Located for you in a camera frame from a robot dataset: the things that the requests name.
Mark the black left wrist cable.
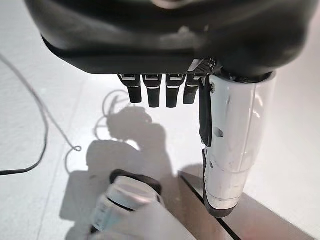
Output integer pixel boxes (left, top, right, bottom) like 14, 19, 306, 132
0, 52, 49, 176

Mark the brown wooden stool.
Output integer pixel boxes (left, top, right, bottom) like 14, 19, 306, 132
178, 171, 315, 240

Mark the thin white floor cable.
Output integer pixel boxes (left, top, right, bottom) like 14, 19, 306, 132
41, 89, 152, 176

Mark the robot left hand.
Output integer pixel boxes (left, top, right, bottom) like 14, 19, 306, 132
23, 0, 312, 218

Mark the silver robot left leg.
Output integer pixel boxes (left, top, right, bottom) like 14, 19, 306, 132
88, 168, 198, 240

